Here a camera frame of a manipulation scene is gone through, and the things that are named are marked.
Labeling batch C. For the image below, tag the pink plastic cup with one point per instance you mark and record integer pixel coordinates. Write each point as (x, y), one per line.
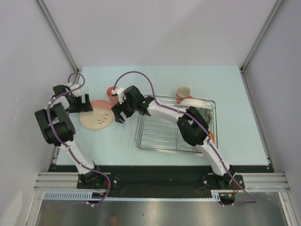
(113, 99)

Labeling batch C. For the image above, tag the pink cream floral plate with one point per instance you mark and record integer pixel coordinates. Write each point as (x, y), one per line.
(99, 118)

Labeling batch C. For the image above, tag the metal wire dish rack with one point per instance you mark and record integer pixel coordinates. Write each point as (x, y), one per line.
(156, 134)

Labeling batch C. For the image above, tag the aluminium front rail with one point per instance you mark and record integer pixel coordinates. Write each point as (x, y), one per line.
(254, 182)

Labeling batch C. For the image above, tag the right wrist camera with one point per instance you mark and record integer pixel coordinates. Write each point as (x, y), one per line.
(119, 93)

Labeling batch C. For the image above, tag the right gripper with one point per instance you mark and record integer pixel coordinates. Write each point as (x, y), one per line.
(118, 108)

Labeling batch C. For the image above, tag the left aluminium frame post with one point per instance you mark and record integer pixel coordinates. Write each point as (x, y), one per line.
(56, 33)

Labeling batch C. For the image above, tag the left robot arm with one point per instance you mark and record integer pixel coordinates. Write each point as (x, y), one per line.
(58, 129)

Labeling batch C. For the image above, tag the white slotted cable duct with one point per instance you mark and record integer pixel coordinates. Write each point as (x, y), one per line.
(92, 196)

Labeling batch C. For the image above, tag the orange white bowl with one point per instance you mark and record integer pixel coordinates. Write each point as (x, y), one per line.
(212, 136)

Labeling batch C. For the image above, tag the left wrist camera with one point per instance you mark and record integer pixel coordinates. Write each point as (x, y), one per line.
(74, 89)

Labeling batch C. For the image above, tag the green floral bowl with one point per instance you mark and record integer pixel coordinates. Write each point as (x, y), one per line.
(207, 115)

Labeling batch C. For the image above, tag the orange white mug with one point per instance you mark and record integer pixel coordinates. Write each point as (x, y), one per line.
(182, 92)

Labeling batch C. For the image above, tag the white grey-rimmed deep plate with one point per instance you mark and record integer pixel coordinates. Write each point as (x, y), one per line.
(195, 103)

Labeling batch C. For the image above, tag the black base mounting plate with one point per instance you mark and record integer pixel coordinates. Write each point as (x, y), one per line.
(156, 182)

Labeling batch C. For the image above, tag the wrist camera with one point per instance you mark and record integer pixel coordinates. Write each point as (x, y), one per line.
(74, 89)
(119, 93)

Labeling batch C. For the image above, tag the aluminium frame post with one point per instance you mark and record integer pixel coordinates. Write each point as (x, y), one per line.
(267, 24)
(56, 33)

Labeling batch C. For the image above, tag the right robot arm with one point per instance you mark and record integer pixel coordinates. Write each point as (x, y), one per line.
(193, 128)

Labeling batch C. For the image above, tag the right aluminium frame post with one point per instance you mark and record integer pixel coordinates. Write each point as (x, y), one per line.
(267, 24)

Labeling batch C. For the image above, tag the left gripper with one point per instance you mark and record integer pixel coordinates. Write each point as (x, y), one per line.
(83, 107)

